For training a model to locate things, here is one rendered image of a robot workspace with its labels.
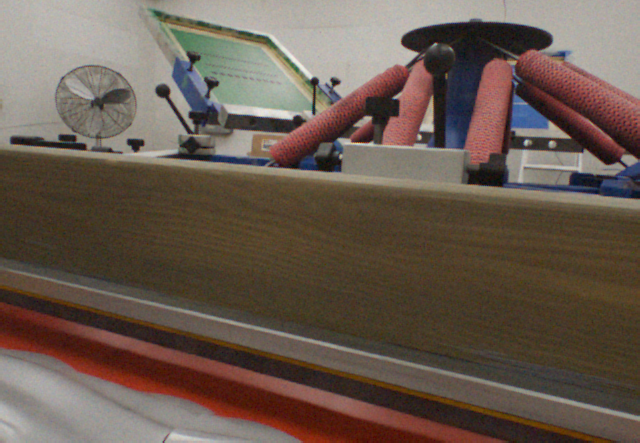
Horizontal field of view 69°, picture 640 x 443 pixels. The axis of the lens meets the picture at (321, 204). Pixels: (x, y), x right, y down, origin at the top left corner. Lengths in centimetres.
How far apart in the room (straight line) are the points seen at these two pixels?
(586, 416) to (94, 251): 23
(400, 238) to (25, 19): 477
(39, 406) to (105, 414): 3
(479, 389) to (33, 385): 19
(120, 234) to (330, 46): 455
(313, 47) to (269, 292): 465
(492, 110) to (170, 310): 60
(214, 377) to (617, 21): 437
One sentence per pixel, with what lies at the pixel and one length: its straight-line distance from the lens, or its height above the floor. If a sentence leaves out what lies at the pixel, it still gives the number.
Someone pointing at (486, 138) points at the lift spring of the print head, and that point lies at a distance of 69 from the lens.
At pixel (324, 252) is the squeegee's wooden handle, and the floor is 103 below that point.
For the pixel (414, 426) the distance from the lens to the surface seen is 23.
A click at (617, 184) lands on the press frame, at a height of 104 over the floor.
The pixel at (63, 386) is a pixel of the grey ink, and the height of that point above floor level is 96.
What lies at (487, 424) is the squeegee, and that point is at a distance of 22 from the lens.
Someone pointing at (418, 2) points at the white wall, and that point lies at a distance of 462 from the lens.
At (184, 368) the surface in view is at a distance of 26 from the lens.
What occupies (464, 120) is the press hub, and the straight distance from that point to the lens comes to 100.
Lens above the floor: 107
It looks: 7 degrees down
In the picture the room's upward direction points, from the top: 4 degrees clockwise
